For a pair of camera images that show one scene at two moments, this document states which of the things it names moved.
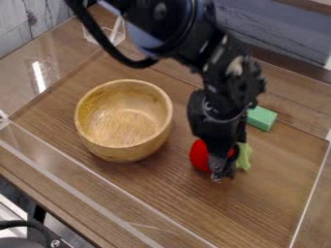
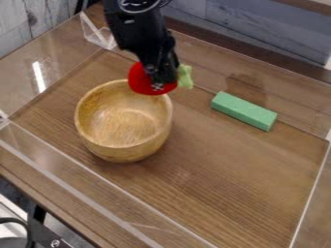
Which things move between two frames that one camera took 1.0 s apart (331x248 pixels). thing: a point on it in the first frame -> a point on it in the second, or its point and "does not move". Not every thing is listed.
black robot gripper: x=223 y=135 -> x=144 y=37
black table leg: x=39 y=213 does not move
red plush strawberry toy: x=199 y=155 -> x=141 y=81
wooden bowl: x=123 y=116 does not move
